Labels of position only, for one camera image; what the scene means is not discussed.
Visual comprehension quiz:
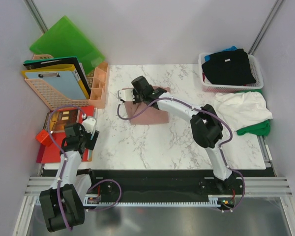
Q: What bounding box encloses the pink t shirt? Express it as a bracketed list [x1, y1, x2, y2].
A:
[121, 85, 171, 126]

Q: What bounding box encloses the white t shirt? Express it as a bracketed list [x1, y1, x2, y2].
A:
[213, 91, 273, 131]

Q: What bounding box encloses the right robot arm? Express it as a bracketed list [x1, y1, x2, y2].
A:
[131, 76, 236, 194]

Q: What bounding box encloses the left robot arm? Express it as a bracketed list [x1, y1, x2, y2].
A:
[39, 118, 99, 232]

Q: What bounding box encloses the teal folder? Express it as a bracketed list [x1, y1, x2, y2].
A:
[85, 106, 97, 162]

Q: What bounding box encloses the brown book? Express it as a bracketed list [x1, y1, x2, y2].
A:
[43, 109, 80, 133]

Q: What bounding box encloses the red folder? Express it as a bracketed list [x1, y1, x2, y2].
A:
[37, 107, 88, 164]

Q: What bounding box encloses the orange desk organizer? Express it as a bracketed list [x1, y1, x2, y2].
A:
[87, 61, 110, 109]

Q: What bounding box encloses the red cube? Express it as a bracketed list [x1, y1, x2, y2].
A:
[36, 129, 54, 147]

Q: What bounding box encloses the pink file rack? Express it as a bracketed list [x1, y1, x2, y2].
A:
[25, 55, 91, 110]

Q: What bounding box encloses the blue clipboard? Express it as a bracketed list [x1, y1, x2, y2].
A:
[25, 69, 86, 100]

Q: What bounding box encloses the yellow folder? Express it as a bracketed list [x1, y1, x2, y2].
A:
[21, 64, 90, 99]

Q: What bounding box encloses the white laundry basket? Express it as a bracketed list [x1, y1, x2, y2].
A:
[198, 53, 264, 93]

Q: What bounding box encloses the black folder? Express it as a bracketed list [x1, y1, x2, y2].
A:
[23, 57, 88, 84]

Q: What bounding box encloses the black t shirt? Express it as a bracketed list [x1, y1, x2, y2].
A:
[202, 49, 256, 86]

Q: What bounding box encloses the green plastic folder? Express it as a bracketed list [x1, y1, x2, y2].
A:
[29, 16, 105, 73]

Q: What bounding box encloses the green t shirt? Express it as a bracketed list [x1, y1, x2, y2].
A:
[235, 89, 273, 136]

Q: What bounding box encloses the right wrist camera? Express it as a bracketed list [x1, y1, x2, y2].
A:
[118, 88, 135, 102]

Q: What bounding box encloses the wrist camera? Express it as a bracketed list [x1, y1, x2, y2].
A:
[82, 116, 96, 134]
[118, 88, 135, 102]

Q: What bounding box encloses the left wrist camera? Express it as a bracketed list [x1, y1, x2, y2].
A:
[82, 116, 96, 134]

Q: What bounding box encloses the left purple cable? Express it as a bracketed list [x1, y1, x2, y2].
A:
[45, 105, 122, 232]

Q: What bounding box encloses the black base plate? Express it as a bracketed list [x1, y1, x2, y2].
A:
[41, 168, 276, 204]

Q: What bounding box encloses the white cable duct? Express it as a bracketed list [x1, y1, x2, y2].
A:
[82, 194, 236, 207]

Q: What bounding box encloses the aluminium frame rail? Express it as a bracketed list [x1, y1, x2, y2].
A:
[24, 137, 294, 197]

